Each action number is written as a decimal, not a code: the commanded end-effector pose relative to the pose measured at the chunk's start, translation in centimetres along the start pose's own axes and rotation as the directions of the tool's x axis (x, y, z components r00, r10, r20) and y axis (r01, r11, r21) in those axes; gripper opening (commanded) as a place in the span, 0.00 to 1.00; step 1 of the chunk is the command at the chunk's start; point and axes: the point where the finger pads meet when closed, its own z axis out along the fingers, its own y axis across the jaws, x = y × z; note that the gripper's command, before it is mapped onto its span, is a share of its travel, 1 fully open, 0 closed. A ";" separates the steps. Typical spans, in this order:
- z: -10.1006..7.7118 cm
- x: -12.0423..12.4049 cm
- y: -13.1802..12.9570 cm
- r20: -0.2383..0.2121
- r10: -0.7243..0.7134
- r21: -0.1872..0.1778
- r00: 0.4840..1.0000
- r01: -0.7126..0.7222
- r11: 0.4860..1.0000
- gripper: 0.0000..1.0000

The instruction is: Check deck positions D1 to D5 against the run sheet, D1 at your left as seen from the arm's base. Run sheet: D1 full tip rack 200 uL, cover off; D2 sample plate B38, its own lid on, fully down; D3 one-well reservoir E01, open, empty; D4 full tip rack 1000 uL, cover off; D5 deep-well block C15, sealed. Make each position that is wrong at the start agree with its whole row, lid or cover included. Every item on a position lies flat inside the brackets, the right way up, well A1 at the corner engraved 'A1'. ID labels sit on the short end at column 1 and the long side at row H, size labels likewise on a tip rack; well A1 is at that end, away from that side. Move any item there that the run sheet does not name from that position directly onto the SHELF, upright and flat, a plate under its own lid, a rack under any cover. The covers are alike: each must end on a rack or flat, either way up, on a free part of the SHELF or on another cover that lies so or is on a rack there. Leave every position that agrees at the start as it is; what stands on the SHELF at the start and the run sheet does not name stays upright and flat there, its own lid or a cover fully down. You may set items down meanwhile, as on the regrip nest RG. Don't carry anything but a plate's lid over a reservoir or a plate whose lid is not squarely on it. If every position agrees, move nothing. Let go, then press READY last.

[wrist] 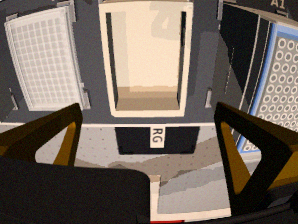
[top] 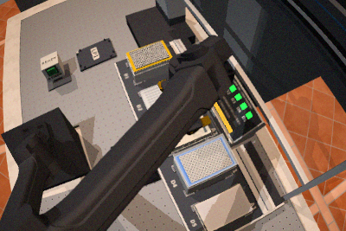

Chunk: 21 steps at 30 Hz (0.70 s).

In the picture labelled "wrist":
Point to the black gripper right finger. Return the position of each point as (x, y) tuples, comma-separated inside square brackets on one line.
[(279, 156)]

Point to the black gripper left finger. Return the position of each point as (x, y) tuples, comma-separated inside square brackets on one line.
[(22, 142)]

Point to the black rectangular pad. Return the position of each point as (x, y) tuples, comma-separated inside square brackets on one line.
[(156, 140)]

